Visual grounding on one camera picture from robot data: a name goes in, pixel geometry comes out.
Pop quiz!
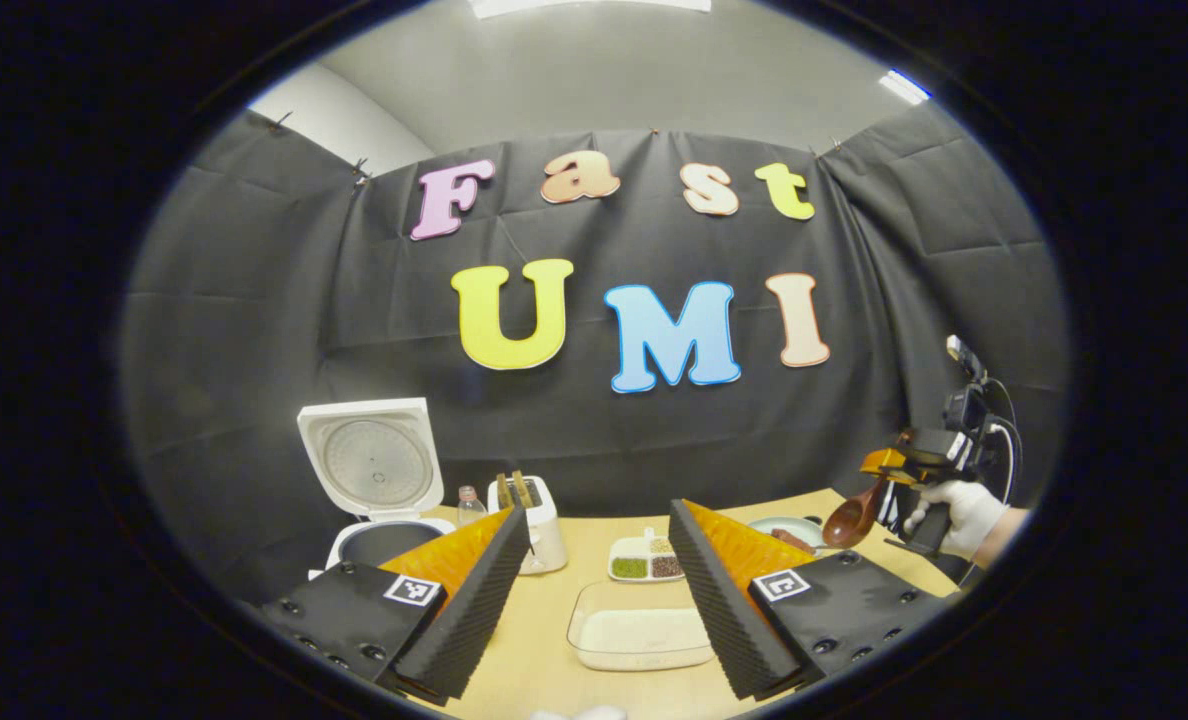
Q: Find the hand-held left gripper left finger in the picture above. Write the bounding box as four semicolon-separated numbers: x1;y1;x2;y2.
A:
259;505;533;701

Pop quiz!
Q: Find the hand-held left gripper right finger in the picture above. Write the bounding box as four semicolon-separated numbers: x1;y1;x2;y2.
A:
667;498;955;701

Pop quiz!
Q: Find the wooden spoon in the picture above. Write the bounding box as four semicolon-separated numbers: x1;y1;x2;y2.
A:
822;478;890;549

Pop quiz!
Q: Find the clear container of rice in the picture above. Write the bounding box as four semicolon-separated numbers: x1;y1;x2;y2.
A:
567;582;717;672

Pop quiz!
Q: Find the white rice cooker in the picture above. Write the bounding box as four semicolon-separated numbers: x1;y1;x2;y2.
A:
297;398;455;581

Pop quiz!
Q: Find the white divided dish of beans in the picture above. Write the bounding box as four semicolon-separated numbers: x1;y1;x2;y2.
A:
609;528;687;584

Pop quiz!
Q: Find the pale green plate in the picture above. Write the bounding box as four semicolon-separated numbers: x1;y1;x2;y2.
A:
747;516;827;556

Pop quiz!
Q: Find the white toaster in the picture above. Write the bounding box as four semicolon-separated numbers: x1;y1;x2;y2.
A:
487;476;569;576

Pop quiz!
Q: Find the black backdrop cloth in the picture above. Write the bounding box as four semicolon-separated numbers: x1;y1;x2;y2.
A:
119;100;1073;601

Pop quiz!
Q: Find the small ceiling light panel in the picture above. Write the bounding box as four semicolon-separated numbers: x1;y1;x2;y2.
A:
879;68;931;106

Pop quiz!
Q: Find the long ceiling light panel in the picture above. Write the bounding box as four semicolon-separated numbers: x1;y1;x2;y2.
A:
469;0;712;19

